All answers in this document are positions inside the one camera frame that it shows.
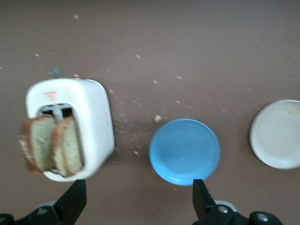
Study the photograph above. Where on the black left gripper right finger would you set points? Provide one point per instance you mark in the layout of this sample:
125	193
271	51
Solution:
204	206

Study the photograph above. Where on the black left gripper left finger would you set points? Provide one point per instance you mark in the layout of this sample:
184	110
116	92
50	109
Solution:
70	204

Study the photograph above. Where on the brown bread slice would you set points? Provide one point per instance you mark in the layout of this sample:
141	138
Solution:
70	150
39	140

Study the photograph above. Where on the blue plate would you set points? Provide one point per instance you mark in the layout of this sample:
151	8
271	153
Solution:
185	152

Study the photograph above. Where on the beige plate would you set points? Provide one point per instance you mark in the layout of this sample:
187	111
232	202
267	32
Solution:
276	136

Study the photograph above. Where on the small crumb in plate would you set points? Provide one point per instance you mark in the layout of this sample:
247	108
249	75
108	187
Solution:
291	111

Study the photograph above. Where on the white toaster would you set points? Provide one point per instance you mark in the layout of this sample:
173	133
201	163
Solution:
93	122

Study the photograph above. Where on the large bread crumb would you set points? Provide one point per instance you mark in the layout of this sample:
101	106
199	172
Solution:
157	118

